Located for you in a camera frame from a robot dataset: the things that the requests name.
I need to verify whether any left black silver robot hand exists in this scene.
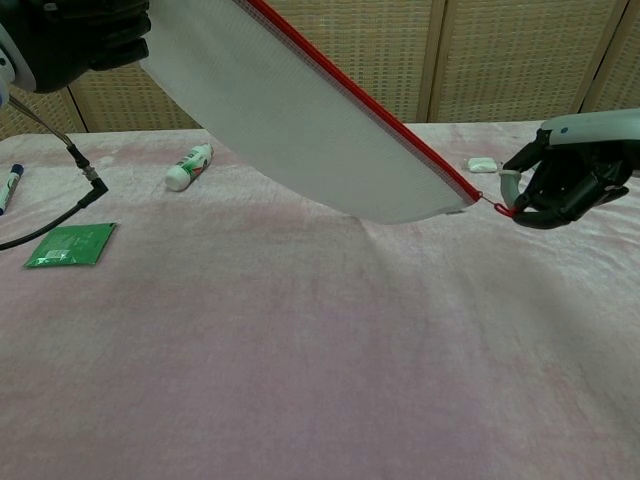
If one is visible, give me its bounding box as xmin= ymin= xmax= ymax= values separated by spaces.
xmin=0 ymin=0 xmax=153 ymax=95

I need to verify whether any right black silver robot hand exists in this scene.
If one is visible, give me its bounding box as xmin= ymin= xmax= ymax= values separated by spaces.
xmin=499 ymin=108 xmax=640 ymax=231

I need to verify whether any white mesh bag red zipper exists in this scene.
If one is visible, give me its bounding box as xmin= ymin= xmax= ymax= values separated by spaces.
xmin=138 ymin=0 xmax=517 ymax=225

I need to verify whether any small white eraser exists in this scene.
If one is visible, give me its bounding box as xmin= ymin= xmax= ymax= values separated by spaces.
xmin=465 ymin=156 xmax=498 ymax=175

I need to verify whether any woven bamboo folding screen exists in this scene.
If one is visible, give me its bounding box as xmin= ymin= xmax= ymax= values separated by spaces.
xmin=0 ymin=0 xmax=640 ymax=142

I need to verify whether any blue capped whiteboard marker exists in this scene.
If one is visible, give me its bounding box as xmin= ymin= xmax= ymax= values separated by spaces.
xmin=0 ymin=164 xmax=26 ymax=216

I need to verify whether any white glue bottle green label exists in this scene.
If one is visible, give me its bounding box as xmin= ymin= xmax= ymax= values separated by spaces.
xmin=165 ymin=142 xmax=216 ymax=193

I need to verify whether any green square packet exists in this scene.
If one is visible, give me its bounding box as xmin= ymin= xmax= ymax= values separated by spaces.
xmin=22 ymin=221 xmax=121 ymax=270

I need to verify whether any pink tablecloth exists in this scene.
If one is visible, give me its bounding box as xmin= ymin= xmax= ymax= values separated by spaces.
xmin=0 ymin=121 xmax=640 ymax=480

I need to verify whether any black left hand cable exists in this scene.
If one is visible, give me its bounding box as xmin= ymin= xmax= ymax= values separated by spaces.
xmin=0 ymin=93 xmax=110 ymax=252

